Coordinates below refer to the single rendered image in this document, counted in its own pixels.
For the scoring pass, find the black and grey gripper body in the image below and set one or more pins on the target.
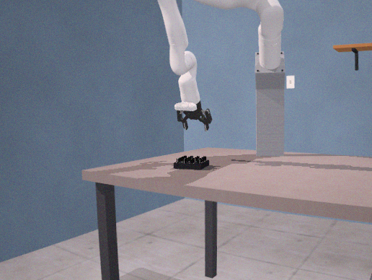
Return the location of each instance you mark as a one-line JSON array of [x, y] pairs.
[[198, 112]]

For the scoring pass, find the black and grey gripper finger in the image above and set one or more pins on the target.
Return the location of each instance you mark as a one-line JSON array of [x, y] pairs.
[[206, 120], [183, 120]]

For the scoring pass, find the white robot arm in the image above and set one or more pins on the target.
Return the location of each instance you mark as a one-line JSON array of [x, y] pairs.
[[271, 22]]

